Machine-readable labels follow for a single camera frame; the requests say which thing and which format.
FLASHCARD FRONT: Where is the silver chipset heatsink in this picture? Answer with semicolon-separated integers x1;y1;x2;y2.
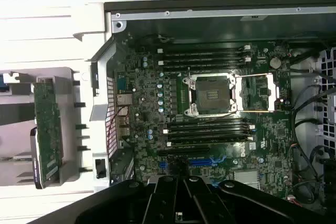
233;170;259;184

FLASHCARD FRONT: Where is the long black expansion slot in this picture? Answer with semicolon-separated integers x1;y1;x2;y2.
156;147;211;157

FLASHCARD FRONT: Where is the black RAM slot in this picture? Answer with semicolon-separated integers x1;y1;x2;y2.
163;125;256;133
160;52;244;59
157;47;252;54
166;139;253;148
161;64;245;71
159;58;253;65
167;119;253;126
167;132;250;140

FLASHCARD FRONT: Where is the CPU socket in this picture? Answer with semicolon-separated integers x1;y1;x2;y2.
183;73;237;118

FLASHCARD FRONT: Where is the green motherboard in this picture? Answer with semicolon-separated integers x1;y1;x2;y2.
112;39;296;192

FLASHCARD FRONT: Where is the metal socket cover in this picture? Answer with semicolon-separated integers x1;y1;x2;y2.
234;73;281;113

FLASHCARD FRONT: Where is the grey parts rack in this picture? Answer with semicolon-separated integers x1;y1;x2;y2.
0;67;91;190

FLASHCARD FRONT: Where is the silver coin battery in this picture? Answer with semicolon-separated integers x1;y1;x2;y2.
270;56;282;69

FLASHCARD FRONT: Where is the perforated metal disk bay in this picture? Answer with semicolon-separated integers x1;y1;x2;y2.
313;47;336;156

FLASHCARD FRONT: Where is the black open PC case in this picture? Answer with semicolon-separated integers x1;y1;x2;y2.
73;0;336;192

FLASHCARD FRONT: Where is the hard disk with blue caddy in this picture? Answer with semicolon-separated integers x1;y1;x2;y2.
0;74;11;93

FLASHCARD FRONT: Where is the red and black twisted wire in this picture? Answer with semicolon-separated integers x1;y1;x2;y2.
109;106;130;130

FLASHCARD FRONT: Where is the black wire bundle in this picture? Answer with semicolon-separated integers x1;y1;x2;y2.
291;86;336;172

